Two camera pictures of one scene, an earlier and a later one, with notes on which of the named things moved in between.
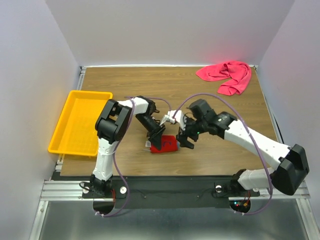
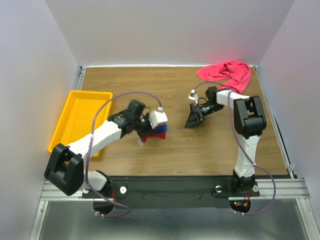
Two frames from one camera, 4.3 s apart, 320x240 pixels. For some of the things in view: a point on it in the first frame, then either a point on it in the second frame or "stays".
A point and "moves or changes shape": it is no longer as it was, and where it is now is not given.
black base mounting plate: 131,192 stays
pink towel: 238,73 stays
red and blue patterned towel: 169,143 moves or changes shape
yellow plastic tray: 75,133 stays
